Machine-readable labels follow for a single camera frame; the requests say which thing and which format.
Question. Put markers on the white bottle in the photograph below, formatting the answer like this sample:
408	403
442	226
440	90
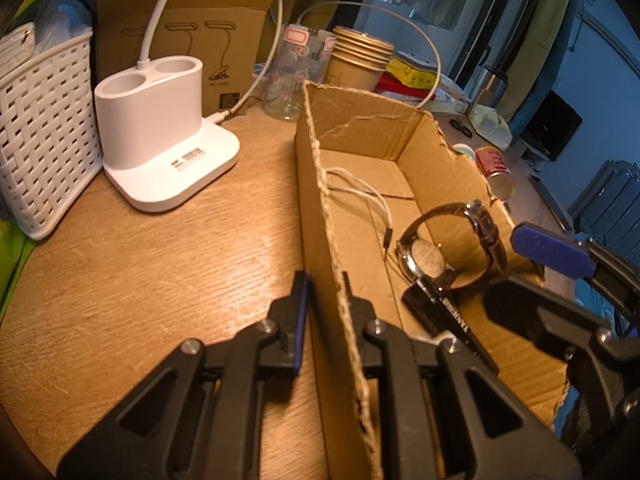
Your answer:
464	150

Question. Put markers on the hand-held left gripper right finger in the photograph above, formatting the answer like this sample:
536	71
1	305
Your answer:
367	340

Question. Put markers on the stack of brown paper cups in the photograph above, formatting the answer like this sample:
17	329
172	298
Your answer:
355	65

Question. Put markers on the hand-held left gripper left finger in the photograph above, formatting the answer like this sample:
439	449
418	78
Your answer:
302	325

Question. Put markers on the white wicker basket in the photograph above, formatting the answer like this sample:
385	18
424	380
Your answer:
45	135

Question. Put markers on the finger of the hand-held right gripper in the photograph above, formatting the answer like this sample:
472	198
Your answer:
550	252
540	310

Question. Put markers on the white medicine boxes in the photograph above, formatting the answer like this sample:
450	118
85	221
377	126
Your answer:
450	92

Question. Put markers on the yellow wipes pack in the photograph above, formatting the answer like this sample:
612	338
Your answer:
415	75

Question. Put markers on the black sliding door frame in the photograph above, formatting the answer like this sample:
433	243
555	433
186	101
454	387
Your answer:
500	10

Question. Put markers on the black rectangular box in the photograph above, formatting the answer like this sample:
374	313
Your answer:
450	315

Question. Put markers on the yellow tissue pack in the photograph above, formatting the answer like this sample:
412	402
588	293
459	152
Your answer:
490	125

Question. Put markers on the white air conditioner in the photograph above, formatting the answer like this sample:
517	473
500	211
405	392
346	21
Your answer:
607	25

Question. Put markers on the clear plastic bag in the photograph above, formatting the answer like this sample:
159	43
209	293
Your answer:
65	15

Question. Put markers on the white power bank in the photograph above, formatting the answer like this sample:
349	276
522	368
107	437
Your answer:
415	57

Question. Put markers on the black scissors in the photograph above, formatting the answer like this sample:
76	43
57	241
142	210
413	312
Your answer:
461	128

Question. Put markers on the black monitor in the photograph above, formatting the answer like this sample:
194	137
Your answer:
552	125

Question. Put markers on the cardboard lamp packaging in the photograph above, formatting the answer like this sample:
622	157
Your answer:
215	35

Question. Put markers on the cardboard box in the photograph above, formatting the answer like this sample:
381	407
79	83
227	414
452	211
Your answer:
360	175

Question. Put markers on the red can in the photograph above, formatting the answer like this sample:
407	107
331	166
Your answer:
495	170

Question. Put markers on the steel thermos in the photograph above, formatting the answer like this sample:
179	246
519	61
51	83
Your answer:
489	85

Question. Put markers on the white desk lamp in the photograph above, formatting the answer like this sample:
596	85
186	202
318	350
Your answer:
160	125

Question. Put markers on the white computer desk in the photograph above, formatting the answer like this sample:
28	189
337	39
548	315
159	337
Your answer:
530	155

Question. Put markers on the grey slatted rack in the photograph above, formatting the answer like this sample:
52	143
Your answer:
605	200

